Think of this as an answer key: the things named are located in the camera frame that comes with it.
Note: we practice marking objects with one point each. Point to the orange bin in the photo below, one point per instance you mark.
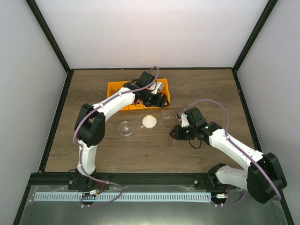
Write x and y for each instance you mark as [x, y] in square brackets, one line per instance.
[113, 87]
[165, 89]
[138, 105]

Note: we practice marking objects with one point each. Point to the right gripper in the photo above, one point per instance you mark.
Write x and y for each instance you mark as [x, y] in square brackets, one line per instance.
[178, 136]

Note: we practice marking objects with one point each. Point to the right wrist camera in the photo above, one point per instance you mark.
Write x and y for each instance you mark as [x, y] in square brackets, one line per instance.
[183, 120]

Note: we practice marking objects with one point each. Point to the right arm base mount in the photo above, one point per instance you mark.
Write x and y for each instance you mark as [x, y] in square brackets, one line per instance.
[209, 182]

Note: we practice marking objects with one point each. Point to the black aluminium frame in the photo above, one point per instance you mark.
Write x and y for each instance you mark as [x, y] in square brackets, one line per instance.
[61, 178]

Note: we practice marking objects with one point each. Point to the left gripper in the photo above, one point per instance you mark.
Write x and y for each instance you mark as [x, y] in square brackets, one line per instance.
[155, 102]

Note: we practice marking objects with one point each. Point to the clear plastic jar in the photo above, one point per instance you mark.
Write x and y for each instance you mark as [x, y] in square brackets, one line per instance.
[126, 129]

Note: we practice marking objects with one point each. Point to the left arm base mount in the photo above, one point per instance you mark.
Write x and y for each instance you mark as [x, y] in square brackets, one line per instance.
[84, 183]

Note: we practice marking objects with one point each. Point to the gold jar lid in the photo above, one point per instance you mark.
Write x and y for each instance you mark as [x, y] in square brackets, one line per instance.
[149, 121]

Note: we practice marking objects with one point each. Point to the brown plastic scoop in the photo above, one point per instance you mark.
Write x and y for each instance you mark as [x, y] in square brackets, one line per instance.
[170, 119]

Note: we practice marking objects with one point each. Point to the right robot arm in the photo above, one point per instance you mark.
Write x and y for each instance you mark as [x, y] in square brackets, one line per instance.
[260, 174]

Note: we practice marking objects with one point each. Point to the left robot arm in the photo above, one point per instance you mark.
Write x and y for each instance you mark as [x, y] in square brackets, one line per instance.
[90, 125]

